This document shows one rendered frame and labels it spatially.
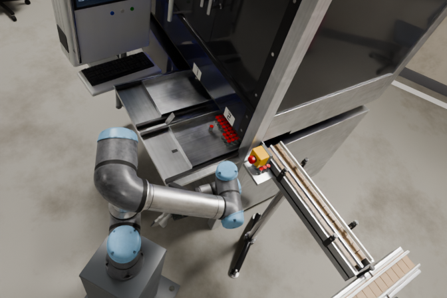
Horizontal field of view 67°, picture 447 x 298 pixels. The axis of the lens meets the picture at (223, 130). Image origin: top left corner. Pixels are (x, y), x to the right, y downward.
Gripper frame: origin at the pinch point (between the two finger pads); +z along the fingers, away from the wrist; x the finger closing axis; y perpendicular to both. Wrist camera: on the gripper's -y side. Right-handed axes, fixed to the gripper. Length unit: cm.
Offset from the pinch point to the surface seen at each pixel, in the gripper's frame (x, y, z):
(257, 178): 17, -26, -54
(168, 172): 5.4, -32.5, -12.7
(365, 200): 106, -86, -169
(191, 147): 1, -43, -27
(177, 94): -19, -74, -29
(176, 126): -8, -54, -23
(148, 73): -28, -100, -17
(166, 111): -14, -64, -20
